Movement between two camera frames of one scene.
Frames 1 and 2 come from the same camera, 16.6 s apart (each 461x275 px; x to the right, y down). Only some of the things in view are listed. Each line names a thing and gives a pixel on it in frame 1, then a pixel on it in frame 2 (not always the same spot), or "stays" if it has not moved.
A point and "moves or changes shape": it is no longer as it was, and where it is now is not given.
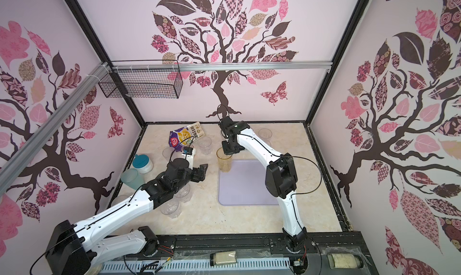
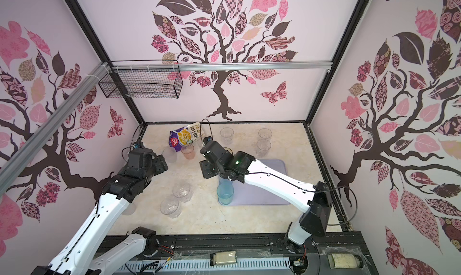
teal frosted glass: [132, 178] moves or changes shape
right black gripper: [225, 149] to [206, 172]
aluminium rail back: [306, 66] stays
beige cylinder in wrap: [345, 261] stays
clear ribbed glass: [171, 208] stays
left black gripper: [200, 173] to [159, 164]
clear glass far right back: [265, 133] stays
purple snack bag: [179, 138] stays
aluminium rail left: [13, 167] stays
